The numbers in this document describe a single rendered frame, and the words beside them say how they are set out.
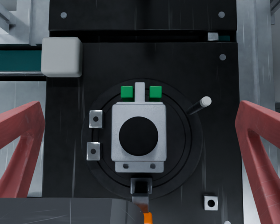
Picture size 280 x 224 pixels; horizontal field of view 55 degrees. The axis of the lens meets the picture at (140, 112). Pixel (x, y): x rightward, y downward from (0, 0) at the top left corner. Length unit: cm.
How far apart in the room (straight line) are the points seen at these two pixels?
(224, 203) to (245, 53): 19
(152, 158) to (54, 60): 18
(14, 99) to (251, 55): 33
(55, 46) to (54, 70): 3
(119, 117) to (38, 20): 22
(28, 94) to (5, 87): 4
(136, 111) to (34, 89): 23
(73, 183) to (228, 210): 19
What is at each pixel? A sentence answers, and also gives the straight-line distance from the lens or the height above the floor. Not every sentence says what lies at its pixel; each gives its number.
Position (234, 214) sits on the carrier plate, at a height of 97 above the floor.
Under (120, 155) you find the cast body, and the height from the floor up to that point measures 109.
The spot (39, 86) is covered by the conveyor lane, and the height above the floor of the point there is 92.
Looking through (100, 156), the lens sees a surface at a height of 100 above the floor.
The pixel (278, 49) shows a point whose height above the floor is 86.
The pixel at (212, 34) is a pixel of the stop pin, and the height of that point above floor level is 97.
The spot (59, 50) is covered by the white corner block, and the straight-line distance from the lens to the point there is 34.
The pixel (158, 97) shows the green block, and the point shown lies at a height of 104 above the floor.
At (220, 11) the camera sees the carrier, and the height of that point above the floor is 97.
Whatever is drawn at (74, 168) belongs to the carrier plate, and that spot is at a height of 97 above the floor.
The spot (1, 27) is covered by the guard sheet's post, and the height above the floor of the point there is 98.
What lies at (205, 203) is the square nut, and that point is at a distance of 33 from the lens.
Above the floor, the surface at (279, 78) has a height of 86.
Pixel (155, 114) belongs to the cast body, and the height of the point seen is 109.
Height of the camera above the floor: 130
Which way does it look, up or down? 84 degrees down
